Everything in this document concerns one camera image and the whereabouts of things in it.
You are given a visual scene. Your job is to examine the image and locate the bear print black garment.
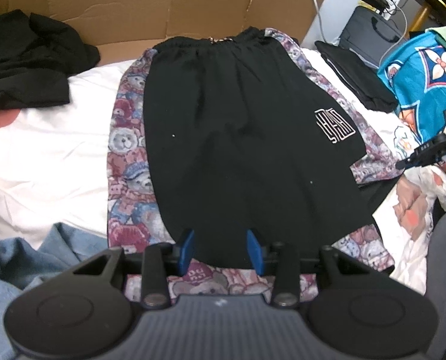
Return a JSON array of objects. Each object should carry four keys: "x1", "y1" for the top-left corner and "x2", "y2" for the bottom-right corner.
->
[{"x1": 107, "y1": 28, "x2": 394, "y2": 297}]

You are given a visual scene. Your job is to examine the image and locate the blue cartoon storage bag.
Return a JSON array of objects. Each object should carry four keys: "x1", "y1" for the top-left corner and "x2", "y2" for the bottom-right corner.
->
[{"x1": 377, "y1": 28, "x2": 446, "y2": 143}]

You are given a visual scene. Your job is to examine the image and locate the folded black garment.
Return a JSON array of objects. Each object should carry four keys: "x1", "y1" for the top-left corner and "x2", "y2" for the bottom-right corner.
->
[{"x1": 315, "y1": 41, "x2": 399, "y2": 113}]

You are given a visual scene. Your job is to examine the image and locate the grey laptop bag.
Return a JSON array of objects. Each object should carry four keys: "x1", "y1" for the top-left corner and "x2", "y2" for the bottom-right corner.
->
[{"x1": 339, "y1": 7, "x2": 406, "y2": 70}]

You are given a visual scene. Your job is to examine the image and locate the blue denim garment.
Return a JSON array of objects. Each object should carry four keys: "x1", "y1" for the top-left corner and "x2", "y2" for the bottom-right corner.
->
[{"x1": 0, "y1": 223, "x2": 108, "y2": 359}]

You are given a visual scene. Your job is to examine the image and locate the brown cardboard sheet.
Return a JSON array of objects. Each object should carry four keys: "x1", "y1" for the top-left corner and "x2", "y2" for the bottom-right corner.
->
[{"x1": 0, "y1": 0, "x2": 324, "y2": 64}]

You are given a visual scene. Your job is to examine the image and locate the black crumpled garment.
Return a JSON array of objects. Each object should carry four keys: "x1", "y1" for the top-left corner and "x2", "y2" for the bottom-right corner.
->
[{"x1": 0, "y1": 10, "x2": 100, "y2": 111}]

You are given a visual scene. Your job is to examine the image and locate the white charging cable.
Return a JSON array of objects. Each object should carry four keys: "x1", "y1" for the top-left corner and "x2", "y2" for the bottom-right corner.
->
[{"x1": 299, "y1": 0, "x2": 409, "y2": 70}]

